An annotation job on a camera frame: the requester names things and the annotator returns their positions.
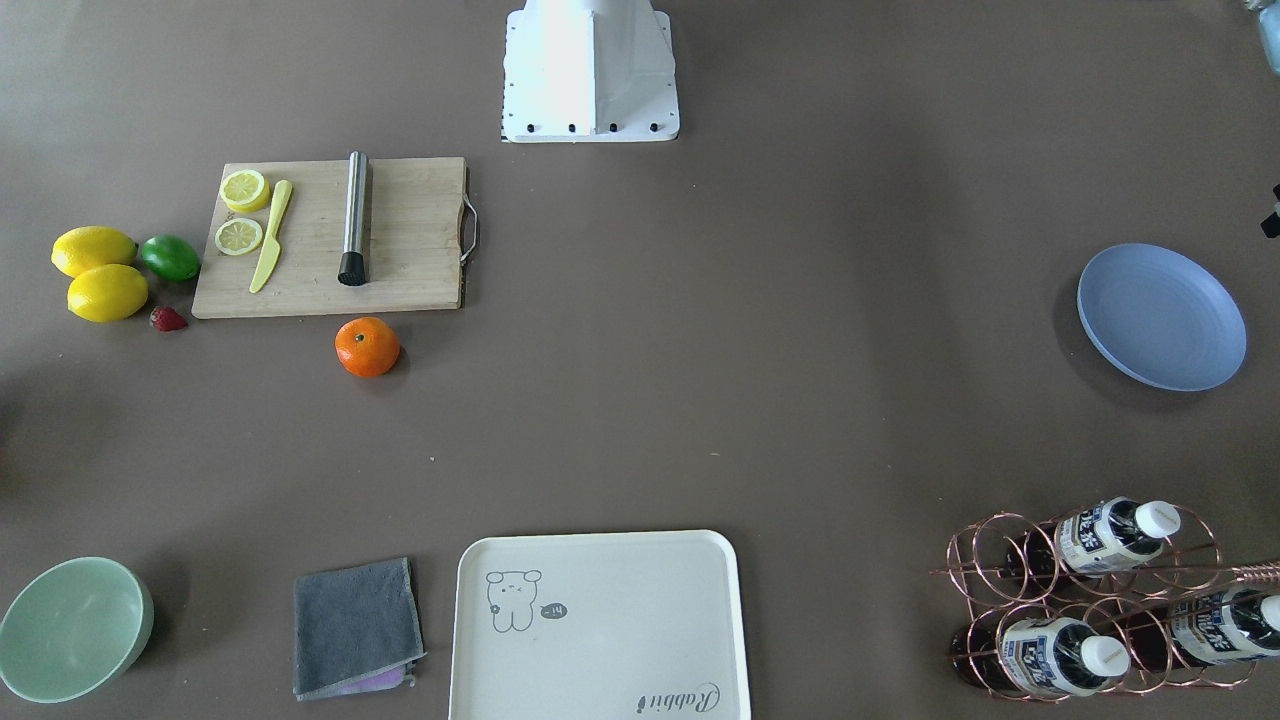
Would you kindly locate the copper wire bottle rack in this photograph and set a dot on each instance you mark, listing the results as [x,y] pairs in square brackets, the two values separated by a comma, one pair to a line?
[1191,564]

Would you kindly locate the tea bottle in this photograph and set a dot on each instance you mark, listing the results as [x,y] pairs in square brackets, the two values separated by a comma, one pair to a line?
[1229,627]
[1120,534]
[1040,659]

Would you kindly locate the green lime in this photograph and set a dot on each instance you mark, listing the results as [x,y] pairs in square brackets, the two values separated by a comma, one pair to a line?
[170,258]

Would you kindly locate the steel muddler black tip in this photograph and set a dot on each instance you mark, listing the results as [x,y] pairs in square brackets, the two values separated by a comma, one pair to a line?
[352,270]

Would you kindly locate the lemon half near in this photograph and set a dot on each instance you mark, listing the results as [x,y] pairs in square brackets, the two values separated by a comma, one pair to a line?
[238,236]

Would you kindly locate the red strawberry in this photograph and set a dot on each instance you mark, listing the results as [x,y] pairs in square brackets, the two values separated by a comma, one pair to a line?
[166,319]

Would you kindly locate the yellow lemon near strawberry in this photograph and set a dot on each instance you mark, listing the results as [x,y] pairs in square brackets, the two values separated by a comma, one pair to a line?
[107,293]

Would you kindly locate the cream rabbit tray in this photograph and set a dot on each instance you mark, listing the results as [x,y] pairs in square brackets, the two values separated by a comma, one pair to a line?
[630,625]

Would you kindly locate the green bowl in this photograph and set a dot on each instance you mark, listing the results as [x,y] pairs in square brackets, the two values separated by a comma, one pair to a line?
[75,628]

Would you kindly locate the yellow plastic knife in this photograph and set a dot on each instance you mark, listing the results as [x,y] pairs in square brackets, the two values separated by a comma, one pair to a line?
[270,247]

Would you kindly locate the tea bottle top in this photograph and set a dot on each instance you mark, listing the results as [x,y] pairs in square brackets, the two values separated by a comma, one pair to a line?
[1120,534]

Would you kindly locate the blue plate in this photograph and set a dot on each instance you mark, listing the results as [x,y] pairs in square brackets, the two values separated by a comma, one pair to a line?
[1161,318]

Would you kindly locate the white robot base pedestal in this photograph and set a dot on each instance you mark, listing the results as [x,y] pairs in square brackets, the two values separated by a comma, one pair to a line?
[589,72]

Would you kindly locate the grey folded cloth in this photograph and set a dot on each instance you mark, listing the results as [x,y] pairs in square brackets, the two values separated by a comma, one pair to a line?
[356,630]

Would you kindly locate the orange mandarin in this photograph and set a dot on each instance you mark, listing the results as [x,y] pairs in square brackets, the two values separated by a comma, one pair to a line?
[367,347]

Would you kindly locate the wooden cutting board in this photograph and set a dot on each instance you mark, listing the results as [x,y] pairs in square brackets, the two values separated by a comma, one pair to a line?
[413,246]

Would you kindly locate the yellow lemon outer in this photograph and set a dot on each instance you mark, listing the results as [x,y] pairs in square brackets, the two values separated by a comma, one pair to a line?
[90,246]

